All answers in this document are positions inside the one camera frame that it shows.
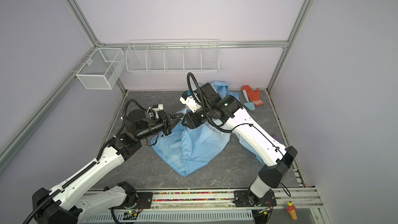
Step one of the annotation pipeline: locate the teal toy trowel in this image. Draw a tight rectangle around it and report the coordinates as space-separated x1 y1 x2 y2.
242 90 256 111

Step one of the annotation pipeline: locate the white mesh box basket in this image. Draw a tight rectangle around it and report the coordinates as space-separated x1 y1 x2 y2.
76 48 126 90

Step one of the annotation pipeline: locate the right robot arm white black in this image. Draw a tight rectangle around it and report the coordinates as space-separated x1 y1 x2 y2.
180 72 297 206

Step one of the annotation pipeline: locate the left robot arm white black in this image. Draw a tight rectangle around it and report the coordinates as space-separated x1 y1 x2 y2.
24 99 183 224

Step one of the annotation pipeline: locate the small toy figure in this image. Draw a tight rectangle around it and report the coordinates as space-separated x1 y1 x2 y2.
285 201 298 220

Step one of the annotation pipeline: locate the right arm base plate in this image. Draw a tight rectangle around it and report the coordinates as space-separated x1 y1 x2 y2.
233 189 277 207

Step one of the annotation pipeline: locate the light blue zip jacket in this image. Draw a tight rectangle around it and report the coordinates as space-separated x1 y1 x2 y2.
152 80 274 177

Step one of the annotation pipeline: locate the white wire wall shelf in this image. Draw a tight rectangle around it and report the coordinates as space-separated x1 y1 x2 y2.
125 39 220 73

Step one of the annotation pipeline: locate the white ventilation grille strip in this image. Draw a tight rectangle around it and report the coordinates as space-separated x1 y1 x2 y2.
80 209 254 224

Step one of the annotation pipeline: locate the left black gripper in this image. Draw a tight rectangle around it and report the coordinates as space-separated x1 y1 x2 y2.
136 110 183 141

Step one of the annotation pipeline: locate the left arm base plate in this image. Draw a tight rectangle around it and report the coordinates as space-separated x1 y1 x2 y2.
123 191 153 209

